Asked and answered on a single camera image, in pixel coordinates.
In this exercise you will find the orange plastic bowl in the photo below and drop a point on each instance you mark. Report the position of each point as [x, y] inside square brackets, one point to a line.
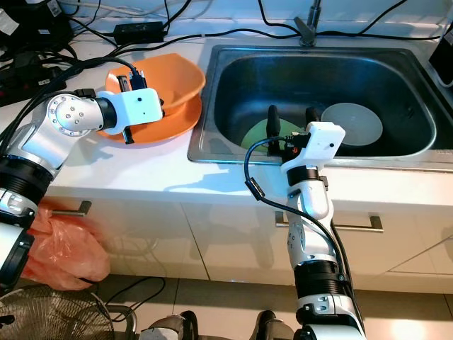
[180, 78]

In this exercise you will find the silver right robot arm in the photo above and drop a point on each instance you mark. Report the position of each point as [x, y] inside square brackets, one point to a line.
[311, 234]

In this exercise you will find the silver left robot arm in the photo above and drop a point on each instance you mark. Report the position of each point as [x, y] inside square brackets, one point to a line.
[74, 117]

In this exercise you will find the chrome kitchen faucet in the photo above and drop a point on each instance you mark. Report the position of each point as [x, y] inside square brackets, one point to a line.
[306, 34]

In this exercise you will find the green plate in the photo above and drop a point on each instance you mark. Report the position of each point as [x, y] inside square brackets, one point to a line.
[255, 137]

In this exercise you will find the grey ceramic bowl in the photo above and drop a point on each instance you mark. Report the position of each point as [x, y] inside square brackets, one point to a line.
[354, 120]

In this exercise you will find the orange plastic plate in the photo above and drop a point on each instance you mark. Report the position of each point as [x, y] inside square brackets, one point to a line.
[180, 120]

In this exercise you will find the stainless steel sink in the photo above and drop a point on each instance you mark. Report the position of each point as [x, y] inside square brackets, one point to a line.
[382, 74]

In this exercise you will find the black power adapter brick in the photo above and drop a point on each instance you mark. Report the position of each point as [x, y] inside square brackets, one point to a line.
[138, 30]

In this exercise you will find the black power strip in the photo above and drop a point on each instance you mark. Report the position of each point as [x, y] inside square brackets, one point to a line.
[32, 81]

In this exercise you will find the white base cabinet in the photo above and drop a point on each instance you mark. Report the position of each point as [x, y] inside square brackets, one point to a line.
[184, 241]

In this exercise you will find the orange plastic bag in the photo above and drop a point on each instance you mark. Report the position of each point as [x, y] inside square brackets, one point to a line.
[67, 251]

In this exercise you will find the black plug-in charger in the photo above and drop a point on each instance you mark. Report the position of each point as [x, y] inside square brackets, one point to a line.
[42, 28]

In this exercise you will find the black electronic box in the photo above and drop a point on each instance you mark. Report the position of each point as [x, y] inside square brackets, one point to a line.
[442, 64]

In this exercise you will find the robot right leg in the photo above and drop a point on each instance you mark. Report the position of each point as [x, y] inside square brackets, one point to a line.
[272, 327]

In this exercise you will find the robot leg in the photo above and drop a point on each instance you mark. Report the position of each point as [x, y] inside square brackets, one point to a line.
[272, 327]
[170, 327]

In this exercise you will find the black mesh fan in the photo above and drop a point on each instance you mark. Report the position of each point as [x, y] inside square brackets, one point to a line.
[64, 315]

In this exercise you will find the robot left leg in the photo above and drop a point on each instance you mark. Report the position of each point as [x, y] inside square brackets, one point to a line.
[170, 327]

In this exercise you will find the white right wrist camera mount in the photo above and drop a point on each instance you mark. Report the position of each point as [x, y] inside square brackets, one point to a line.
[325, 142]

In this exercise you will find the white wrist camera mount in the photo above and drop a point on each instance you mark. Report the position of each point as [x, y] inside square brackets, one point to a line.
[325, 142]
[145, 106]

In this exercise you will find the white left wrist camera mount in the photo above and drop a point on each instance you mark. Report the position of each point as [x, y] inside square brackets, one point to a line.
[145, 106]

